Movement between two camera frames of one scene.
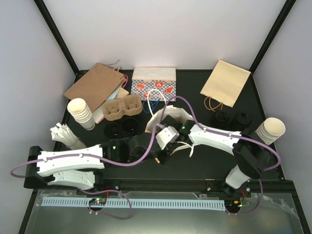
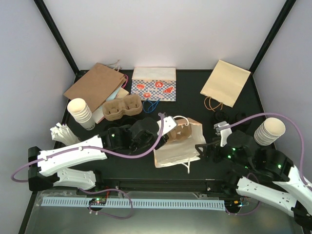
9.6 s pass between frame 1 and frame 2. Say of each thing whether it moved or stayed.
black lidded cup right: stayed
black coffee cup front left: stayed
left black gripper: moved
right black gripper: moved
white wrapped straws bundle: stayed
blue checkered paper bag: stayed
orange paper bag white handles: moved
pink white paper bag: stayed
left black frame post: stayed
